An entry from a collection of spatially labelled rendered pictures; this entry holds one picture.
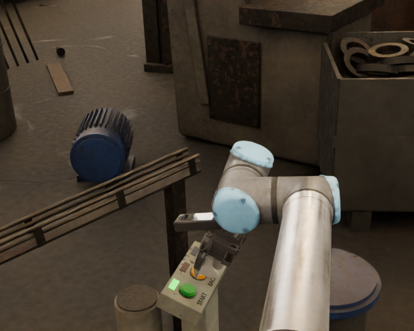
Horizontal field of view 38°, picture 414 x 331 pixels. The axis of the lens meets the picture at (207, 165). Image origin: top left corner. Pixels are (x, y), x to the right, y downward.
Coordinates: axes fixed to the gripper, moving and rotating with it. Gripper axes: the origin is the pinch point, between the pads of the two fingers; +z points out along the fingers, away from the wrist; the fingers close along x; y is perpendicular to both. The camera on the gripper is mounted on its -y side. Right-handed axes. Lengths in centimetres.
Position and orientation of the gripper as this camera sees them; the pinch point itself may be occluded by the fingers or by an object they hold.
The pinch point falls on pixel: (195, 272)
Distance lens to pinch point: 145.0
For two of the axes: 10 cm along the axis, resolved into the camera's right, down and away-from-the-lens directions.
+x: 3.3, -4.2, 8.4
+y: 9.0, 4.2, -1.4
